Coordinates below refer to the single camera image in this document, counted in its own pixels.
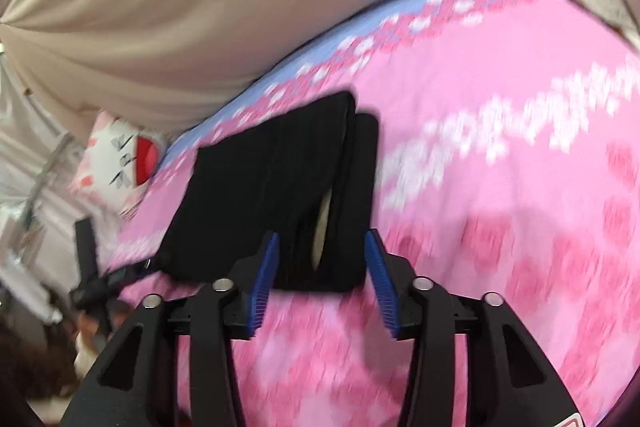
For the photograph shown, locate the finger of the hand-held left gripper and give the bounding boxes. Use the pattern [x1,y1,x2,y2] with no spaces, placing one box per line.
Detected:
[69,256,170,308]
[75,218,99,293]

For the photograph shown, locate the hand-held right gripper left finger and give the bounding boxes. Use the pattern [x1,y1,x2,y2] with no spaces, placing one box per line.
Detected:
[60,231,281,427]

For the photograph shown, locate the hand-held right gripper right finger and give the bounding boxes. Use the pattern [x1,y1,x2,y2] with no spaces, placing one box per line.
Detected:
[363,229,583,427]

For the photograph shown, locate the black pants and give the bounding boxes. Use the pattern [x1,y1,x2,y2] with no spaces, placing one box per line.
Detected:
[157,91,381,293]

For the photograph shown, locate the white cat face pillow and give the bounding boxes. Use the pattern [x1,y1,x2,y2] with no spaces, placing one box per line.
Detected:
[67,109,171,220]

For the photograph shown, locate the white satin curtain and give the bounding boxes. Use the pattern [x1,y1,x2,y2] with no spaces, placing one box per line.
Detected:
[0,52,101,323]

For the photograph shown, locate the pink rose print blanket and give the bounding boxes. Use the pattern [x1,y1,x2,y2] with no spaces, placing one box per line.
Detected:
[107,0,640,427]

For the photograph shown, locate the beige cloth drape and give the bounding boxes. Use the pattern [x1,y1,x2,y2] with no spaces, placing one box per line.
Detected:
[0,0,551,142]

